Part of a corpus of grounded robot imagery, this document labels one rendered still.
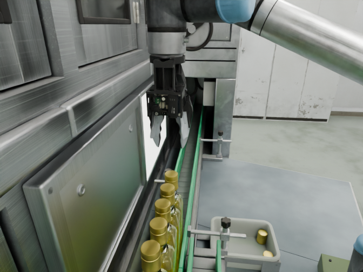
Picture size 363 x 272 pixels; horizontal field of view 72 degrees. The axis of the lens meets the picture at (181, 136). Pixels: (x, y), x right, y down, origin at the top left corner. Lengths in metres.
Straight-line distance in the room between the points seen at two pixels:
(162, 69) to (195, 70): 0.92
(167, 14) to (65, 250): 0.42
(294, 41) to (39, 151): 0.47
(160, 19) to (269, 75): 3.88
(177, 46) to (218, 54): 0.92
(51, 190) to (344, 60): 0.53
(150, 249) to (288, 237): 0.75
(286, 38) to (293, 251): 0.78
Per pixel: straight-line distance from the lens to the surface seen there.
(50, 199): 0.39
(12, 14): 0.42
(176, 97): 0.49
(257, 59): 4.23
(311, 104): 4.62
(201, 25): 1.39
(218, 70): 1.41
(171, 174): 0.64
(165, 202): 0.55
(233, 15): 0.45
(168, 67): 0.47
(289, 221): 1.20
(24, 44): 0.42
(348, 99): 5.35
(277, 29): 0.55
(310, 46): 0.55
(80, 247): 0.51
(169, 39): 0.48
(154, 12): 0.49
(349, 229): 1.28
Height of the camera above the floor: 1.51
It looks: 24 degrees down
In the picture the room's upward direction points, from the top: straight up
